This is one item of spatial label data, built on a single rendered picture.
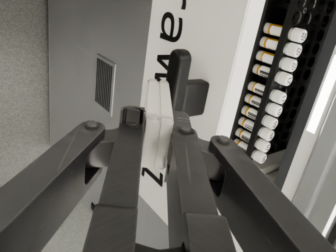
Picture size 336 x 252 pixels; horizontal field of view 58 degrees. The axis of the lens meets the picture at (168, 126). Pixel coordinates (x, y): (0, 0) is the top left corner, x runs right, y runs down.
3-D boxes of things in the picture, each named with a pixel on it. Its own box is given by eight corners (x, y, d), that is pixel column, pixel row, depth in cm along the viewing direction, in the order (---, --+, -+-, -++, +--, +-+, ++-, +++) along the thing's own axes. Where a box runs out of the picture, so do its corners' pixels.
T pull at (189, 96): (154, 141, 24) (165, 150, 23) (169, 46, 21) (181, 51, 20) (189, 134, 26) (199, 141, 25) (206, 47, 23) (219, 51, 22)
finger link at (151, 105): (151, 169, 16) (138, 168, 16) (153, 117, 23) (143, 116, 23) (159, 118, 15) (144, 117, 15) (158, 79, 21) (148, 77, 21)
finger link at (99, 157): (138, 174, 14) (74, 167, 14) (142, 128, 19) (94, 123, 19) (142, 147, 14) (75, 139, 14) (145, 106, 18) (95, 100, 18)
